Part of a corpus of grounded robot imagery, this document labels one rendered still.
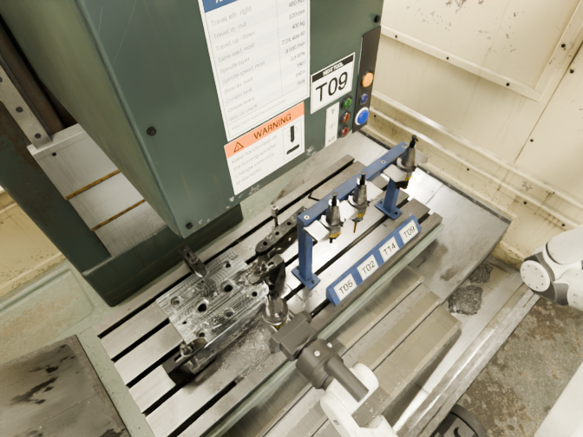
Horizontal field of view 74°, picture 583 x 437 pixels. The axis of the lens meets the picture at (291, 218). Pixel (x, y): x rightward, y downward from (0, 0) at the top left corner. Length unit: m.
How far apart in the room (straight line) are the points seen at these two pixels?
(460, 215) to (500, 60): 0.61
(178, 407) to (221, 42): 1.00
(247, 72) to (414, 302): 1.19
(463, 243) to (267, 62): 1.28
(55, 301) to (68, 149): 0.91
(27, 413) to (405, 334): 1.29
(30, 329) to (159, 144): 1.53
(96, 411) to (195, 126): 1.25
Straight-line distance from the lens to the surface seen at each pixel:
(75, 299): 1.93
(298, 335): 0.92
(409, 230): 1.45
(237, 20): 0.51
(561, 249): 1.07
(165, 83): 0.48
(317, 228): 1.06
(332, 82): 0.68
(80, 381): 1.68
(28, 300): 2.05
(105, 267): 1.60
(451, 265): 1.65
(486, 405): 2.29
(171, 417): 1.24
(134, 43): 0.45
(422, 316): 1.53
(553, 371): 2.50
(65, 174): 1.27
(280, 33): 0.56
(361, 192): 1.09
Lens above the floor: 2.06
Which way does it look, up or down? 51 degrees down
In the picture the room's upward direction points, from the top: 3 degrees counter-clockwise
